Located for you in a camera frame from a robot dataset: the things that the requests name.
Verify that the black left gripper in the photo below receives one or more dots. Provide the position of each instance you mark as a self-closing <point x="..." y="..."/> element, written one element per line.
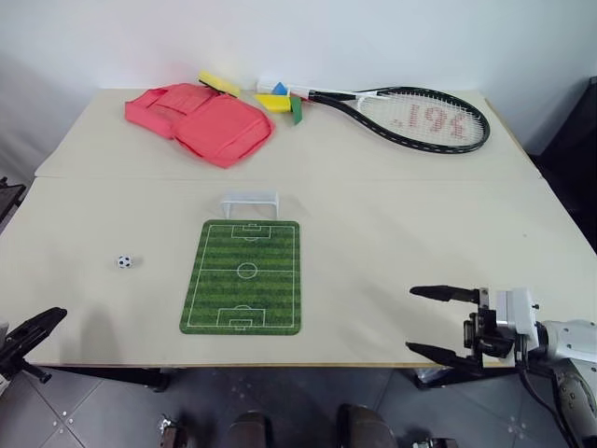
<point x="8" y="355"/>

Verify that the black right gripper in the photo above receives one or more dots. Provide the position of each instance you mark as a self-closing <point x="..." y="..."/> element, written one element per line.
<point x="487" y="333"/>

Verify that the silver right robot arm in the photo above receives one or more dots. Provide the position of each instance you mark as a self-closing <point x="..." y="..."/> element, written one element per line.
<point x="571" y="345"/>

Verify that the tiny soccer ball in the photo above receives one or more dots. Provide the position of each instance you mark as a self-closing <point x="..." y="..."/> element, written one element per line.
<point x="125" y="261"/>

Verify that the green soccer field mat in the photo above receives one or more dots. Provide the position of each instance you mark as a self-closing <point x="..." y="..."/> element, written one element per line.
<point x="242" y="280"/>

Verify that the dark rounded shape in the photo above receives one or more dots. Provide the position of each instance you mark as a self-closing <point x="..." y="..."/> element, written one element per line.
<point x="366" y="427"/>
<point x="249" y="431"/>

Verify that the black stand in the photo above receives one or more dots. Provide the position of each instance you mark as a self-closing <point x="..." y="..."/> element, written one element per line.
<point x="10" y="200"/>

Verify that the black and white tennis racket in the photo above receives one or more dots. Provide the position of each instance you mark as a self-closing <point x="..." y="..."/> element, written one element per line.
<point x="420" y="119"/>

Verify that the white miniature goal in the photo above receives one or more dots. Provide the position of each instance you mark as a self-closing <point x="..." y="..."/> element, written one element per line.
<point x="252" y="199"/>

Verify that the green flat block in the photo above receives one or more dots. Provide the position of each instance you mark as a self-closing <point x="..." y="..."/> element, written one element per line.
<point x="296" y="112"/>

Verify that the red small block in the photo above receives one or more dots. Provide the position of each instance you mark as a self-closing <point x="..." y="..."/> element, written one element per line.
<point x="301" y="99"/>

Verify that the pink fabric bag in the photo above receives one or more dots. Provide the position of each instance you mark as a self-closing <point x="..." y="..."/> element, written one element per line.
<point x="205" y="123"/>

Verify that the yellow wedge block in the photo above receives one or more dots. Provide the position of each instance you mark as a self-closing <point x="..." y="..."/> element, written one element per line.
<point x="275" y="102"/>

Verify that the blue triangular block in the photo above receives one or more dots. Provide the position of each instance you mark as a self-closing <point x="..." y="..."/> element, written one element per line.
<point x="279" y="88"/>

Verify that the yellow sponge block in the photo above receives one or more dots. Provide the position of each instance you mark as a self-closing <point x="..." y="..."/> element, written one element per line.
<point x="219" y="83"/>

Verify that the black table frame bar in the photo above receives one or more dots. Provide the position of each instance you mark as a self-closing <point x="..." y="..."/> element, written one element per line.
<point x="116" y="375"/>
<point x="459" y="377"/>

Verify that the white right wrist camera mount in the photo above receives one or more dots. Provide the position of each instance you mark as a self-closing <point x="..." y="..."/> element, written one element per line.
<point x="515" y="310"/>

